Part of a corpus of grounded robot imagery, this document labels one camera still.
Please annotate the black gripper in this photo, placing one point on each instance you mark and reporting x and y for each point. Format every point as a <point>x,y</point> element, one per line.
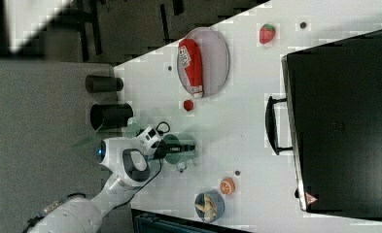
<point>163,149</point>

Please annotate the teal green mug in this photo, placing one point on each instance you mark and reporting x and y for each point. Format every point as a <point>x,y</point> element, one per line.
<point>180,159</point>

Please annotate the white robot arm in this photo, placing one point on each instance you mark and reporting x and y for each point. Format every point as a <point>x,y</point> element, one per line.
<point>128,159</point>

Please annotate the small red strawberry toy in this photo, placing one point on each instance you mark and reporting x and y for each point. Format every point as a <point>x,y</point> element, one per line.
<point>188,105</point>

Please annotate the black round pot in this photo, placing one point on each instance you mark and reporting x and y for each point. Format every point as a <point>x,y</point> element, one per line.
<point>113,116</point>

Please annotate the orange slice toy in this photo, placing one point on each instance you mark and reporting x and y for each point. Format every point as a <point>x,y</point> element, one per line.
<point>227,186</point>

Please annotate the peeled banana toy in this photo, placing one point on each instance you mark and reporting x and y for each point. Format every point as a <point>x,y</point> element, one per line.
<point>208,208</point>

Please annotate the blue bowl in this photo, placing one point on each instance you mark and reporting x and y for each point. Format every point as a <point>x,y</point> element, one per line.
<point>217,199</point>

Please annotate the dark cylinder cup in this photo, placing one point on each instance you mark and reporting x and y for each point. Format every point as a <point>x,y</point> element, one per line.
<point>98,84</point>

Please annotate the red ketchup bottle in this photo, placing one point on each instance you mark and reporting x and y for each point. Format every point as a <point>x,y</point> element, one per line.
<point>190,58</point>

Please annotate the grey round plate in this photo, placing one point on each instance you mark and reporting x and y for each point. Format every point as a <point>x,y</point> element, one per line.
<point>215,61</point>

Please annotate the large red strawberry toy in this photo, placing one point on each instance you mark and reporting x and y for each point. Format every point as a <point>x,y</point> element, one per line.
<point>267,33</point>

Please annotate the silver black toaster oven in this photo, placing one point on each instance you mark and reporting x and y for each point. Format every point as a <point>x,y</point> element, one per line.
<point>334,101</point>

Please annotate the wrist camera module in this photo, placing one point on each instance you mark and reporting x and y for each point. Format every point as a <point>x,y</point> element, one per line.
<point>149,139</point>

